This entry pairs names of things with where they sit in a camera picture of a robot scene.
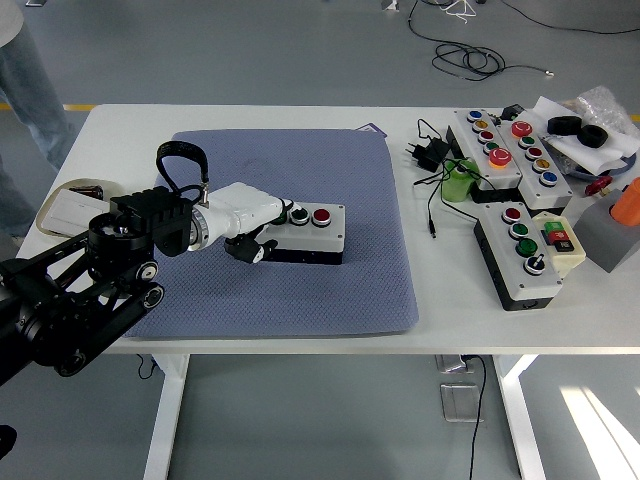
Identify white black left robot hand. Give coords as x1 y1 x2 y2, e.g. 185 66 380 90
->
202 182 306 265

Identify four-button grey control box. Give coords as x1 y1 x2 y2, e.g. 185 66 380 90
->
259 202 346 266
472 201 564 312

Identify five-button box glowing stop button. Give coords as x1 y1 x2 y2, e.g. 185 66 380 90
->
446 109 524 204

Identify five-button box red mushroom button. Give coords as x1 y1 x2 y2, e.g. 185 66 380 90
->
494 118 575 211

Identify blue-grey textured mat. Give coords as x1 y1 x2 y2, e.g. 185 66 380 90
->
124 128 420 340

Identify dark small part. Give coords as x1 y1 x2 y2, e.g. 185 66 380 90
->
67 184 106 201

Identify black power adapter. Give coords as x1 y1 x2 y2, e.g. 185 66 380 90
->
403 137 451 173

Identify green plastic cylinder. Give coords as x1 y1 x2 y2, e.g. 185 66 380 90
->
440 156 482 204

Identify white table leg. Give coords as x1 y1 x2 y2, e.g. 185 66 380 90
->
143 353 191 480
492 353 549 480

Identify person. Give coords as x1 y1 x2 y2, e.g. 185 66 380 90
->
0 0 79 241

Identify metal floor socket plate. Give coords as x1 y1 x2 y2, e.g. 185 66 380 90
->
434 353 474 374
439 382 485 424

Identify red knob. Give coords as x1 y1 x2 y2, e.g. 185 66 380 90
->
584 175 614 197

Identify grey block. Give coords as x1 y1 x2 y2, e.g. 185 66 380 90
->
572 187 640 274

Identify clear plastic bag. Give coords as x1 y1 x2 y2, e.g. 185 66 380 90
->
559 85 634 136

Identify orange cylinder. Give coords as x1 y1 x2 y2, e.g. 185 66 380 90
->
608 177 640 226

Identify blue round plate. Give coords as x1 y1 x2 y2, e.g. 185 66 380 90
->
547 144 639 180

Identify white wall switch panel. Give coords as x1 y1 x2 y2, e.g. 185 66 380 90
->
38 192 109 234

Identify black adapter cable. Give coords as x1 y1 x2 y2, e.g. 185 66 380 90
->
412 118 486 239

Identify thin black cable loop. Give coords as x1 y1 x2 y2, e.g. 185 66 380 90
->
135 352 166 380

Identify coiled black floor cable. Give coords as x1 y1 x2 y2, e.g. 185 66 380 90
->
405 0 556 81

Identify white floor cord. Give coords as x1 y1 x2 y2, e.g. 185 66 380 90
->
439 0 481 24

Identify black hanging power cable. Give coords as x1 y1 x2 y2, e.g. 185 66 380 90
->
459 353 489 480

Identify black rubber ring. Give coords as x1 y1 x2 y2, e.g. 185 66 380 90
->
546 115 584 136
579 124 609 149

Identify cream switch box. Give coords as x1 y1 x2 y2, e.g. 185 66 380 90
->
531 210 587 280

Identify long black floor cable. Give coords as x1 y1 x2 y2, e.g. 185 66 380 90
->
502 0 640 36

